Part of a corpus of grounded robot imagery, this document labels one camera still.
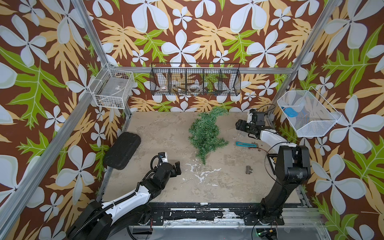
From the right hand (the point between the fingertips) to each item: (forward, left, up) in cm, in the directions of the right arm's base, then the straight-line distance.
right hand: (240, 123), depth 98 cm
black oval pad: (-15, +76, -6) cm, 78 cm away
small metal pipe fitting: (-28, -2, -11) cm, 30 cm away
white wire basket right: (-8, -33, +15) cm, 37 cm away
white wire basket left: (+8, +79, +23) cm, 82 cm away
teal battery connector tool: (-10, -4, -11) cm, 15 cm away
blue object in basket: (-2, -26, +13) cm, 29 cm away
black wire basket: (+22, +31, +20) cm, 43 cm away
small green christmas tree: (-23, +27, +20) cm, 41 cm away
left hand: (-25, +43, -6) cm, 50 cm away
